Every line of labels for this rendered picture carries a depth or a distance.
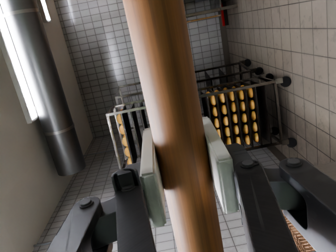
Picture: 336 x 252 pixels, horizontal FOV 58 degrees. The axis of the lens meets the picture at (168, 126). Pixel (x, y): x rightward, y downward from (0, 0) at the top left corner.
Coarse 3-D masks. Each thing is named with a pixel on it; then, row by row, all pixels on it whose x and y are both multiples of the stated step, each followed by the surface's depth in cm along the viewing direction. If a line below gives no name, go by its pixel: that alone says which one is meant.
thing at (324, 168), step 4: (320, 164) 207; (324, 164) 206; (328, 164) 205; (332, 164) 204; (320, 168) 202; (324, 168) 202; (328, 168) 201; (332, 168) 200; (324, 172) 197; (328, 172) 196; (332, 172) 195; (332, 176) 191
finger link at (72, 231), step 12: (84, 204) 13; (96, 204) 13; (72, 216) 12; (84, 216) 12; (96, 216) 12; (60, 228) 12; (72, 228) 12; (84, 228) 11; (60, 240) 11; (72, 240) 11; (84, 240) 11
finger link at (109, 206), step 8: (136, 168) 17; (112, 200) 14; (144, 200) 14; (104, 208) 13; (112, 208) 13; (104, 216) 13; (112, 216) 13; (96, 224) 13; (104, 224) 13; (112, 224) 13; (96, 232) 13; (104, 232) 13; (112, 232) 13; (96, 240) 13; (104, 240) 13; (112, 240) 13; (96, 248) 13
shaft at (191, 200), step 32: (128, 0) 14; (160, 0) 14; (160, 32) 14; (160, 64) 15; (192, 64) 16; (160, 96) 15; (192, 96) 16; (160, 128) 16; (192, 128) 16; (160, 160) 17; (192, 160) 17; (192, 192) 17; (192, 224) 18
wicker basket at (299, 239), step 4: (284, 216) 172; (288, 220) 168; (288, 224) 166; (292, 224) 183; (292, 228) 162; (292, 232) 159; (296, 232) 179; (292, 236) 156; (296, 236) 156; (300, 236) 155; (296, 240) 153; (300, 240) 153; (304, 240) 169; (296, 244) 150; (300, 244) 150; (304, 244) 150; (308, 244) 149; (300, 248) 148; (304, 248) 147; (308, 248) 147; (312, 248) 146
